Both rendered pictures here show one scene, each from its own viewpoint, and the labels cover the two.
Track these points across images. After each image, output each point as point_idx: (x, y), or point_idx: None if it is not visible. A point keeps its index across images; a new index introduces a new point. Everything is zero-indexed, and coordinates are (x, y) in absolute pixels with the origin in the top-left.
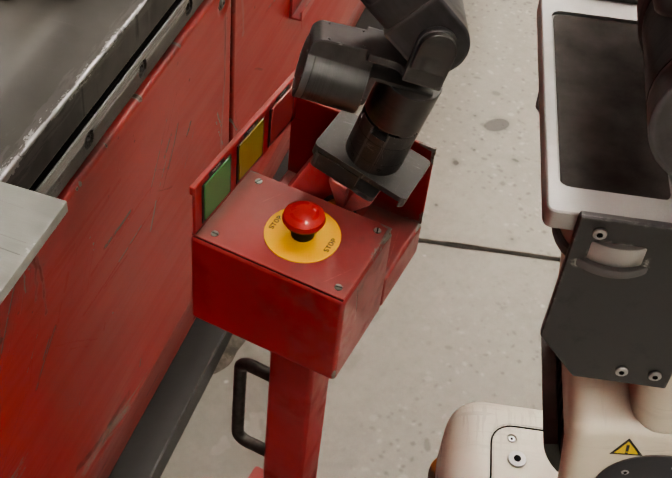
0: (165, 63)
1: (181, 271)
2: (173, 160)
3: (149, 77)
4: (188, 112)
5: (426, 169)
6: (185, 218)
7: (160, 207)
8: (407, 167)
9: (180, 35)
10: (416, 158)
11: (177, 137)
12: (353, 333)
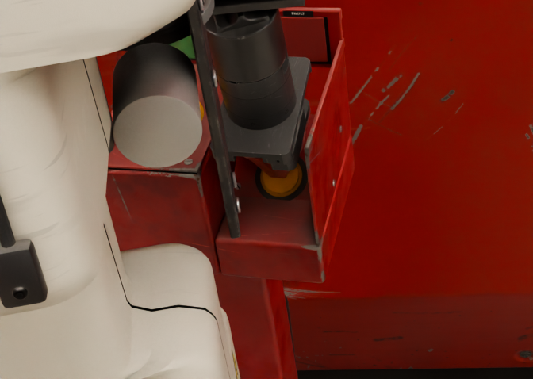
0: None
1: (422, 246)
2: (405, 108)
3: None
4: (447, 76)
5: (271, 153)
6: (435, 193)
7: (371, 139)
8: (261, 136)
9: None
10: (282, 139)
11: (416, 88)
12: (137, 241)
